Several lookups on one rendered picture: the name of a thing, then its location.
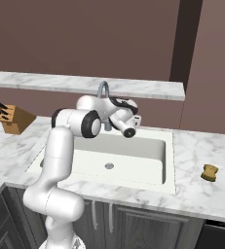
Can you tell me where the brown sponge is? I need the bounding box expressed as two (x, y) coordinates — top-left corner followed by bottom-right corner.
(200, 163), (219, 183)

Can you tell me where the black dishwasher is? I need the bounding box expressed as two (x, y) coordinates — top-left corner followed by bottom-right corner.
(194, 219), (225, 249)

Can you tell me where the grey curved tap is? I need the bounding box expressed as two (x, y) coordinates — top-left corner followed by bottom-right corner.
(96, 80), (114, 132)

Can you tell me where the silver cupboard handle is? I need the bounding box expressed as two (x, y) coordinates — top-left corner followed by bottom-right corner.
(91, 199), (99, 231)
(108, 202), (115, 234)

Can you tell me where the dark grey corner cupboard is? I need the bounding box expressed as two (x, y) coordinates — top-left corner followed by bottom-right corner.
(0, 185), (50, 249)

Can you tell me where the marble ledge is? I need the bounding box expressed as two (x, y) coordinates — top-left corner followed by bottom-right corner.
(0, 70), (186, 102)

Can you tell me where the wooden knife block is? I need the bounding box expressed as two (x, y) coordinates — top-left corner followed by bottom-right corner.
(0, 104), (37, 136)

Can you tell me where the white sink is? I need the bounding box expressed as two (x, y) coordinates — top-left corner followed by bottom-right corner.
(25, 126), (177, 196)

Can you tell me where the dark grey cupboard door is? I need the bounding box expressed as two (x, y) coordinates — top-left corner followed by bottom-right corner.
(72, 197), (114, 249)
(112, 203), (205, 249)

